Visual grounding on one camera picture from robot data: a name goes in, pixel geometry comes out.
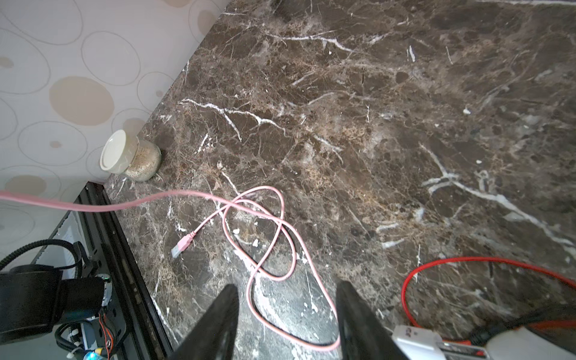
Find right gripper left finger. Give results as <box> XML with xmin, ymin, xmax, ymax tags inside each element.
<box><xmin>168</xmin><ymin>284</ymin><xmax>239</xmax><ymax>360</ymax></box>

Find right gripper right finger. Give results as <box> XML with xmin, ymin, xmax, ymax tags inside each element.
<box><xmin>336</xmin><ymin>280</ymin><xmax>407</xmax><ymax>359</ymax></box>

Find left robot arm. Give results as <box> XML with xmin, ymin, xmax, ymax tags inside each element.
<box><xmin>1</xmin><ymin>238</ymin><xmax>113</xmax><ymax>344</ymax></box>

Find white black headphones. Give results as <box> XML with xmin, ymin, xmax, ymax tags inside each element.
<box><xmin>391</xmin><ymin>304</ymin><xmax>575</xmax><ymax>359</ymax></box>

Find red headphone cable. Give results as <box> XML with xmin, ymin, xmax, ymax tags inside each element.
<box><xmin>400</xmin><ymin>256</ymin><xmax>576</xmax><ymax>329</ymax></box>

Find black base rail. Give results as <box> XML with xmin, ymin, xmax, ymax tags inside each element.
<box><xmin>53</xmin><ymin>181</ymin><xmax>174</xmax><ymax>360</ymax></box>

